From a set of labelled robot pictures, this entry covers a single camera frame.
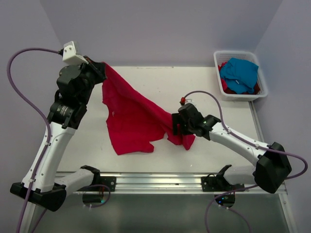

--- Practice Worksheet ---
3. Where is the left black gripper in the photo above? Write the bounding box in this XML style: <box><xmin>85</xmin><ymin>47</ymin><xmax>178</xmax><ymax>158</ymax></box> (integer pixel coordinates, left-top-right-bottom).
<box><xmin>73</xmin><ymin>55</ymin><xmax>107</xmax><ymax>105</ymax></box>

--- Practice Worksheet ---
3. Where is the crimson red t shirt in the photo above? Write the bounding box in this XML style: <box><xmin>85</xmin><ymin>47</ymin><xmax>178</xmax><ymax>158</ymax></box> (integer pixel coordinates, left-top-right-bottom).
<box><xmin>102</xmin><ymin>65</ymin><xmax>195</xmax><ymax>155</ymax></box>

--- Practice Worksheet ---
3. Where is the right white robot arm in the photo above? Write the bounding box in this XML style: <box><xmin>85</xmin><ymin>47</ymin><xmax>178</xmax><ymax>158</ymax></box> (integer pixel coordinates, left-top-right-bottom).
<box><xmin>172</xmin><ymin>103</ymin><xmax>292</xmax><ymax>193</ymax></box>

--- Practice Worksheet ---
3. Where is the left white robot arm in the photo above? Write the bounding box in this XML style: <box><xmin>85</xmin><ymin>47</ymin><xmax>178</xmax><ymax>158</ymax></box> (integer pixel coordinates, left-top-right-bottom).
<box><xmin>10</xmin><ymin>57</ymin><xmax>107</xmax><ymax>212</ymax></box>

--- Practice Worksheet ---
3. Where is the bright red t shirt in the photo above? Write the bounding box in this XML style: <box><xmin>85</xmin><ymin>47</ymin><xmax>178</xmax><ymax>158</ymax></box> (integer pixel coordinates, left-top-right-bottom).
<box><xmin>218</xmin><ymin>62</ymin><xmax>228</xmax><ymax>91</ymax></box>

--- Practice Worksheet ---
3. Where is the white plastic basket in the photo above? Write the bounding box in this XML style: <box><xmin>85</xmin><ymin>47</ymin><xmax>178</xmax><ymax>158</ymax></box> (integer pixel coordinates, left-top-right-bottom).
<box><xmin>213</xmin><ymin>50</ymin><xmax>268</xmax><ymax>101</ymax></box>

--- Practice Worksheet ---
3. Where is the blue t shirt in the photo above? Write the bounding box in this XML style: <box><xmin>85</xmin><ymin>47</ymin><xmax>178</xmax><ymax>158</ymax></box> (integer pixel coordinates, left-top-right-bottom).
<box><xmin>222</xmin><ymin>58</ymin><xmax>259</xmax><ymax>94</ymax></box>

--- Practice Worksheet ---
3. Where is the dark red t shirt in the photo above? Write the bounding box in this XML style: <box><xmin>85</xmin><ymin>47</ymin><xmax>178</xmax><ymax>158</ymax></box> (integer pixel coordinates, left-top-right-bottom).
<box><xmin>222</xmin><ymin>83</ymin><xmax>260</xmax><ymax>95</ymax></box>

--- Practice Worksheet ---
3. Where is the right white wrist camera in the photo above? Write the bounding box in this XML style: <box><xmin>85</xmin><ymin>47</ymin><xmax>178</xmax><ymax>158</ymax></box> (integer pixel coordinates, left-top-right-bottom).
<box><xmin>180</xmin><ymin>97</ymin><xmax>193</xmax><ymax>106</ymax></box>

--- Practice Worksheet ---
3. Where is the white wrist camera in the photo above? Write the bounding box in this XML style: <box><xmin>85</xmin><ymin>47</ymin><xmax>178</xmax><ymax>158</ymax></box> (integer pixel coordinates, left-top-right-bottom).
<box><xmin>180</xmin><ymin>97</ymin><xmax>193</xmax><ymax>106</ymax></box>
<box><xmin>62</xmin><ymin>41</ymin><xmax>86</xmax><ymax>65</ymax></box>

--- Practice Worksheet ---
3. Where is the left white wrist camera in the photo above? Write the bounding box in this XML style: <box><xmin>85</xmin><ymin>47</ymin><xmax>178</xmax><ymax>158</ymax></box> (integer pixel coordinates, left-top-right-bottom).
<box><xmin>62</xmin><ymin>41</ymin><xmax>86</xmax><ymax>65</ymax></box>

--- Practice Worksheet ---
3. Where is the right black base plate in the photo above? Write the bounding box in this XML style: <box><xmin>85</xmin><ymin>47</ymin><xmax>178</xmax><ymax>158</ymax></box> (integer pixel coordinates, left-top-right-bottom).
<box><xmin>201</xmin><ymin>176</ymin><xmax>245</xmax><ymax>192</ymax></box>

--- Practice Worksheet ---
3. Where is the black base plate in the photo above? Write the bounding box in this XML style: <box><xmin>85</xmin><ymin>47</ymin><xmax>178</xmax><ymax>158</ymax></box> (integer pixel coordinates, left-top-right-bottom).
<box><xmin>97</xmin><ymin>176</ymin><xmax>117</xmax><ymax>192</ymax></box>
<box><xmin>201</xmin><ymin>176</ymin><xmax>245</xmax><ymax>192</ymax></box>

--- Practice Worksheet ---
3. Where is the aluminium mounting rail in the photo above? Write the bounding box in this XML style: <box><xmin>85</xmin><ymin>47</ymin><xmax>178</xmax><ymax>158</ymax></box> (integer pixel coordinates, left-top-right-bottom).
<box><xmin>54</xmin><ymin>171</ymin><xmax>289</xmax><ymax>195</ymax></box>

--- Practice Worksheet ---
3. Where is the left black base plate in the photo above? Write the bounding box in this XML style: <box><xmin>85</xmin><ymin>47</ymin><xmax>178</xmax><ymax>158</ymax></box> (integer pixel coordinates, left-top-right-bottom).
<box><xmin>97</xmin><ymin>176</ymin><xmax>117</xmax><ymax>192</ymax></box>

